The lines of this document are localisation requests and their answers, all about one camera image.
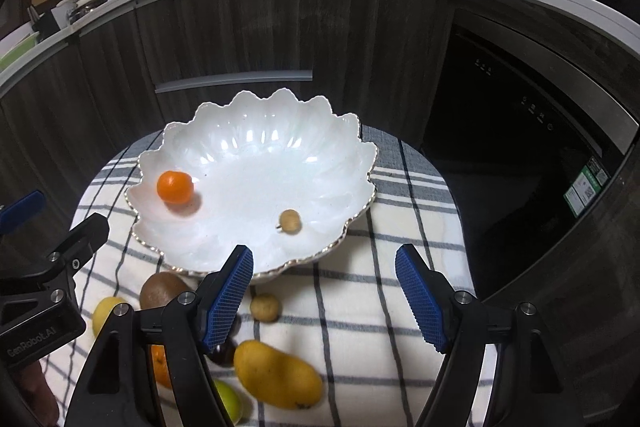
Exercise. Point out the person's left hand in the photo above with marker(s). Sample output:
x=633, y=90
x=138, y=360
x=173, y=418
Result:
x=42, y=397

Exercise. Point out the yellow mango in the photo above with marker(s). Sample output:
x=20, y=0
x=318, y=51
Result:
x=277, y=374

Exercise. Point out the brown kiwi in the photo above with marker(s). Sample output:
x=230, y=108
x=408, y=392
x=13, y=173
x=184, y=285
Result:
x=160, y=289

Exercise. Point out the black knife block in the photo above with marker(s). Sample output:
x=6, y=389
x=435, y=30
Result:
x=45, y=22

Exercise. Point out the green apple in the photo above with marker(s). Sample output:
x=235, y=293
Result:
x=230, y=399

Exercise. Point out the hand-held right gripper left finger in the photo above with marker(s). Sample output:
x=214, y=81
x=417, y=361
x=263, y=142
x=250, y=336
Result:
x=227, y=302

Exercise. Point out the white checked cloth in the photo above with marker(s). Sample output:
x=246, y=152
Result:
x=350, y=307

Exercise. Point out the orange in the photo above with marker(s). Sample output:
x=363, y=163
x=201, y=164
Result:
x=161, y=364
x=175, y=186

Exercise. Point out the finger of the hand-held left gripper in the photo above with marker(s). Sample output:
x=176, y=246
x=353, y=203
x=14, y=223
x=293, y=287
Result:
x=22, y=209
x=85, y=239

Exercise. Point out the black built-in dishwasher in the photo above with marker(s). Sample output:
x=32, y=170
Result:
x=500, y=132

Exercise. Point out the tan longan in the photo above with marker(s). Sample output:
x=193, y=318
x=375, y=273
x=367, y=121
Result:
x=265, y=307
x=290, y=222

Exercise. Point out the yellow lemon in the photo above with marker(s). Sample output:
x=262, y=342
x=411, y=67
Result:
x=105, y=314

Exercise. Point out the green label sticker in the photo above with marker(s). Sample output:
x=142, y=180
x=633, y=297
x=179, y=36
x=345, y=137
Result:
x=585, y=187

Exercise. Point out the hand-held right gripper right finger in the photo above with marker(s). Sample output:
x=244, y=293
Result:
x=420, y=302

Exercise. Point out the dark plum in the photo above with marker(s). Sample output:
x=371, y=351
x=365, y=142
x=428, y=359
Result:
x=225, y=354

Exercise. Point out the dark wood kitchen cabinet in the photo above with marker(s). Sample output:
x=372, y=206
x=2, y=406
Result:
x=225, y=32

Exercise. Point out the white scalloped bowl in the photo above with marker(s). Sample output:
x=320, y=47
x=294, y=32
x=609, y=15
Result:
x=250, y=167

